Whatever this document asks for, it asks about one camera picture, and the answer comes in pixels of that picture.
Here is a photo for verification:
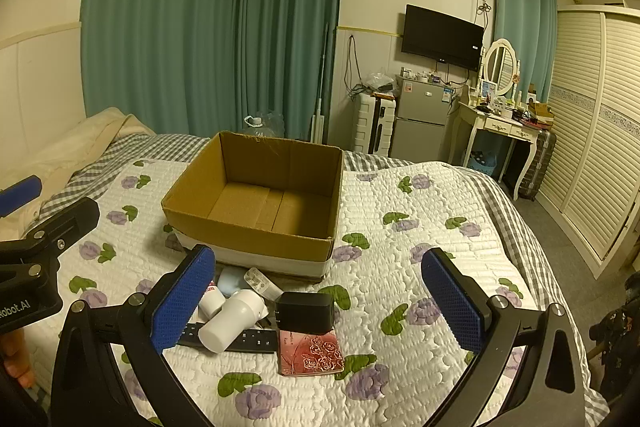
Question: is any black remote control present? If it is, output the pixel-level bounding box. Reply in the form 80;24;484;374
175;322;279;354

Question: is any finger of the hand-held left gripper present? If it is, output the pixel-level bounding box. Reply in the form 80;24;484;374
0;175;42;218
20;196;101;258

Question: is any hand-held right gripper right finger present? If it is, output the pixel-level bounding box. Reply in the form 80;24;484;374
420;247;588;427

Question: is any white remote control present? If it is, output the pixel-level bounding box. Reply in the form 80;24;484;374
243;267;283;303

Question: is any white dressing table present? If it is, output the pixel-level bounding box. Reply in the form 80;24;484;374
447;84;543;200

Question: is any clear plastic bag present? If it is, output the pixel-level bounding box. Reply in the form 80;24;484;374
362;67;396;92

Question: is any dark wall cable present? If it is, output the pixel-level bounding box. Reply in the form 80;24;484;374
345;34;366;100

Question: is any green curtain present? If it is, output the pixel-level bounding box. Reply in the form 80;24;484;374
80;0;251;138
235;0;347;142

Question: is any white ribbed suitcase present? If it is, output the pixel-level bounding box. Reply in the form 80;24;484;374
352;92;398;155

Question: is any black wall television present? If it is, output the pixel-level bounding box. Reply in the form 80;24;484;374
401;4;486;72

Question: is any large white plastic bottle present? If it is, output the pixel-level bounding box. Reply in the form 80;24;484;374
198;291;266;354

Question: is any person's left hand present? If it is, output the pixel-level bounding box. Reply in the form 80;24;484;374
0;331;37;390

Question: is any white floral quilt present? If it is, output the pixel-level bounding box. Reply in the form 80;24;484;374
20;157;596;427

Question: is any light blue curtain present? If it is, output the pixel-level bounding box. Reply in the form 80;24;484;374
492;0;558;112

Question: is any brown cardboard box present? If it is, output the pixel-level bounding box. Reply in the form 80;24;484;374
161;131;344;284

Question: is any small white red-label bottle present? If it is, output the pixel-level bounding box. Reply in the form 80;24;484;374
197;282;227;315

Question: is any red floral wallet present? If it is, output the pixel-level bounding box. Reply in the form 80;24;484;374
277;328;346;377

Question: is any clear water jug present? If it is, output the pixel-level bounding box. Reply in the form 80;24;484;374
243;109;286;140

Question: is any blue plastic basket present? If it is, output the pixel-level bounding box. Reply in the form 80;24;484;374
470;149;499;178

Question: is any white oval mirror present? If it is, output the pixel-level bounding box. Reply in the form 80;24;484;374
481;38;523;100

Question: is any silver small fridge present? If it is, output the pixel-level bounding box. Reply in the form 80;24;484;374
391;74;458;158

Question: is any dark grey suitcase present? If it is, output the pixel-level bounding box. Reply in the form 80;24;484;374
517;127;557;202

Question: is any light blue plastic case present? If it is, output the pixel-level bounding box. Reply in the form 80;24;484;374
216;266;251;298

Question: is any white flat mop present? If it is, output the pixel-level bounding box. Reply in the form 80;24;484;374
309;22;331;145

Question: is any beige blanket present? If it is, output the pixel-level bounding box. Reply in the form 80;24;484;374
0;107;156;238

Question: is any black pouch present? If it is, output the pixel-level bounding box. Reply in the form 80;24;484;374
274;291;335;333

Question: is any white louvered wardrobe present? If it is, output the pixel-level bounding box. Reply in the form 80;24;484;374
537;4;640;278

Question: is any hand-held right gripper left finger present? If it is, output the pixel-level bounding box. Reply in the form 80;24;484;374
50;244;218;427

